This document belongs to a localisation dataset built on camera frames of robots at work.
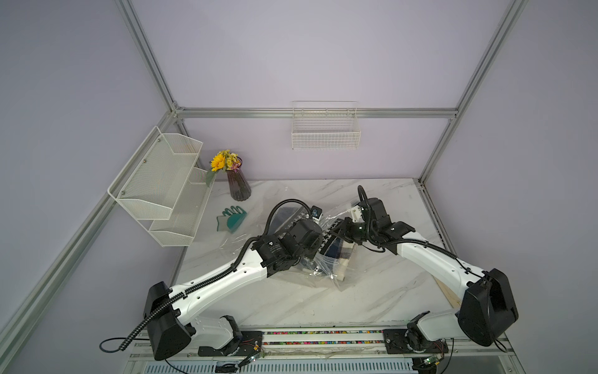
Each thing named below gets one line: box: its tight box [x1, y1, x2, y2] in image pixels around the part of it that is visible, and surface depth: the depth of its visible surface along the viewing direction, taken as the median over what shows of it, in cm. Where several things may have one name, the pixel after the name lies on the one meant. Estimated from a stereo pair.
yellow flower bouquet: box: [205, 148, 242, 188], surface depth 97 cm
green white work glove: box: [216, 205, 247, 233], surface depth 104 cm
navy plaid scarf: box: [303, 236, 344, 277], surface depth 78 cm
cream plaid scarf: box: [335, 243, 355, 282], surface depth 84 cm
